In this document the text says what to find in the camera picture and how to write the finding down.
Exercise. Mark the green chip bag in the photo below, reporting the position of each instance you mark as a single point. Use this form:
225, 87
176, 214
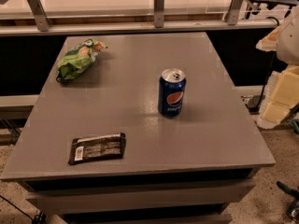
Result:
77, 60

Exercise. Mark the right metal shelf bracket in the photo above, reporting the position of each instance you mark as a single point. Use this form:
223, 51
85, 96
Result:
232, 15

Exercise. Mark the blue pepsi can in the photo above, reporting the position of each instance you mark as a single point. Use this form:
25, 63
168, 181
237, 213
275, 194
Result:
172, 85

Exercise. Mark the green handled tool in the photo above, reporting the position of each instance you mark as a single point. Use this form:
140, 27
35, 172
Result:
292, 192

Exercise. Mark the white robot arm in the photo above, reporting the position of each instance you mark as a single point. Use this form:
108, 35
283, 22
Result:
284, 39

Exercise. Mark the dark brown snack bar wrapper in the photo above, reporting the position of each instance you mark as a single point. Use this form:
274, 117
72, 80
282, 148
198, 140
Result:
97, 148

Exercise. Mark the left metal shelf bracket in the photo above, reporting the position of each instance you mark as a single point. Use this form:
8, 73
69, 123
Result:
42, 22

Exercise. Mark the middle metal shelf bracket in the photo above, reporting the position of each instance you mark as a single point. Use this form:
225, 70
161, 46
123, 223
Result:
159, 13

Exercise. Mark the long grey shelf rail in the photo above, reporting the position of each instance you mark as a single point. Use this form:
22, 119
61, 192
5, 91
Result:
138, 28

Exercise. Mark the grey drawer cabinet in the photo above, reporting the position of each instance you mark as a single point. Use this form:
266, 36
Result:
213, 137

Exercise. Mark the metal shelf bracket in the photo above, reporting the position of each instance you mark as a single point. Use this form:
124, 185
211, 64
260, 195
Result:
232, 15
159, 13
42, 22

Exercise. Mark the upper grey drawer front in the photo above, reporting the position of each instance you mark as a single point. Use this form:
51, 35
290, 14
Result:
104, 199

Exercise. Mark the yellow foam block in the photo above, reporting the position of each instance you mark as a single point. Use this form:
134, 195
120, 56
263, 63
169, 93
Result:
281, 96

